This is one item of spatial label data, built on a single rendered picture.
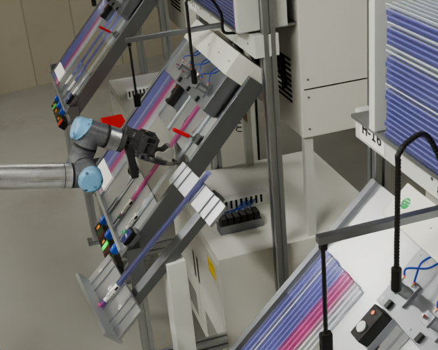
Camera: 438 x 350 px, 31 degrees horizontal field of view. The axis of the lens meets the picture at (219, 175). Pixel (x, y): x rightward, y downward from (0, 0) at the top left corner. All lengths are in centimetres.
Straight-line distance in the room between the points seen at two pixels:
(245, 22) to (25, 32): 441
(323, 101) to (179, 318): 83
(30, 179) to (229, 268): 78
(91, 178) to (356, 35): 95
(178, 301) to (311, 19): 95
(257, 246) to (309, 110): 52
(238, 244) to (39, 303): 130
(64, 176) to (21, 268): 177
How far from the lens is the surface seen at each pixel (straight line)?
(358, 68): 258
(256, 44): 237
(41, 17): 667
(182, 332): 244
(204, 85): 250
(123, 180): 287
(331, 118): 259
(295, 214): 290
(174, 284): 234
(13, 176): 230
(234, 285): 273
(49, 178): 232
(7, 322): 368
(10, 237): 437
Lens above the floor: 202
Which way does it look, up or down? 26 degrees down
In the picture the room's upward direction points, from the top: 5 degrees counter-clockwise
